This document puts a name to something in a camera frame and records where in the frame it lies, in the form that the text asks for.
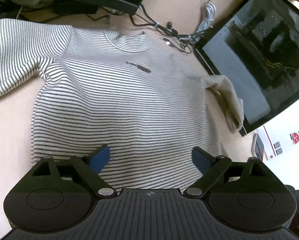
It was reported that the black white striped sweater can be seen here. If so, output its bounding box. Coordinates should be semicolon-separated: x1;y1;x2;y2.
0;18;244;190

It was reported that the white printed box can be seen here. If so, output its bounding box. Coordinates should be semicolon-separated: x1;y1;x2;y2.
256;100;299;190

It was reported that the black cable bundle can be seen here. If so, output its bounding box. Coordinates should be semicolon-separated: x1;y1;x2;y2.
85;3;208;55

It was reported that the white coiled cable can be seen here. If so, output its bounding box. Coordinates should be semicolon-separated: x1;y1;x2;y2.
193;0;227;40

